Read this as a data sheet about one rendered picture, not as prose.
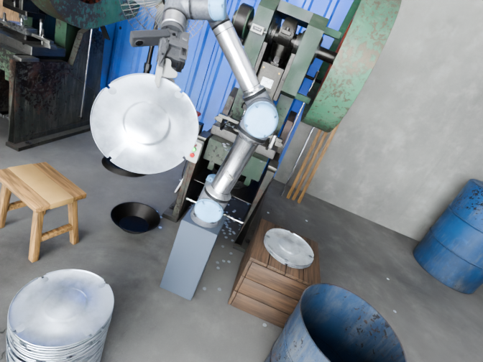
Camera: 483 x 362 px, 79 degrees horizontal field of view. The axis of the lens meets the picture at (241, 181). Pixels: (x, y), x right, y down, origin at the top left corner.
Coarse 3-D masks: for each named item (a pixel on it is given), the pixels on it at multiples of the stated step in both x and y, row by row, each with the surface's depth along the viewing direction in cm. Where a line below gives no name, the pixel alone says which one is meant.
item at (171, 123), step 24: (120, 96) 82; (144, 96) 84; (168, 96) 86; (96, 120) 79; (120, 120) 81; (144, 120) 82; (168, 120) 85; (192, 120) 87; (96, 144) 78; (120, 144) 80; (144, 144) 82; (168, 144) 84; (192, 144) 86; (144, 168) 82; (168, 168) 84
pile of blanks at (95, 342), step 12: (108, 324) 98; (12, 336) 83; (96, 336) 93; (12, 348) 86; (24, 348) 83; (36, 348) 82; (48, 348) 83; (60, 348) 84; (72, 348) 86; (84, 348) 90; (96, 348) 97; (12, 360) 88; (24, 360) 85; (36, 360) 85; (48, 360) 85; (60, 360) 87; (72, 360) 89; (84, 360) 94; (96, 360) 103
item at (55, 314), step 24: (24, 288) 95; (48, 288) 97; (72, 288) 100; (96, 288) 104; (24, 312) 88; (48, 312) 90; (72, 312) 93; (96, 312) 96; (24, 336) 83; (48, 336) 85; (72, 336) 87
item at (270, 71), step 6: (270, 60) 181; (264, 66) 177; (270, 66) 176; (276, 66) 178; (282, 66) 183; (258, 72) 179; (264, 72) 178; (270, 72) 178; (276, 72) 177; (282, 72) 176; (258, 78) 180; (264, 78) 180; (270, 78) 179; (276, 78) 178; (264, 84) 181; (270, 84) 180; (276, 84) 180; (270, 90) 182; (276, 90) 181; (270, 96) 183
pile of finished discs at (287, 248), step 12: (276, 228) 172; (264, 240) 159; (276, 240) 163; (288, 240) 166; (300, 240) 172; (276, 252) 153; (288, 252) 156; (300, 252) 161; (312, 252) 165; (288, 264) 149; (300, 264) 151
